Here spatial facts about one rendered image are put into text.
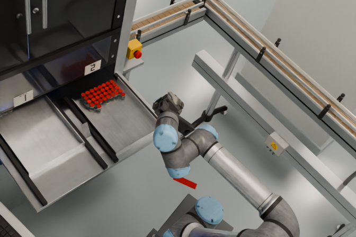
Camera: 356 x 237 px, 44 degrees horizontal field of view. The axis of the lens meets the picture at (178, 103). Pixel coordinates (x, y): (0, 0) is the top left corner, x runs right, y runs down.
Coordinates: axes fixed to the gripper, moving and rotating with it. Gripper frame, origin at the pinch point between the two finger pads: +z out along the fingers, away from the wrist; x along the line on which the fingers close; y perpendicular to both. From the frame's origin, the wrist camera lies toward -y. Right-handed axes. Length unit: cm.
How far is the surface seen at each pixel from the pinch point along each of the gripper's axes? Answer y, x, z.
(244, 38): -20, -29, 89
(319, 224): -155, 3, 87
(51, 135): 16, 55, 11
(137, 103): -1.3, 25.1, 36.1
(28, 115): 28, 60, 17
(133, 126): -5.9, 29.7, 24.7
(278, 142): -80, -11, 76
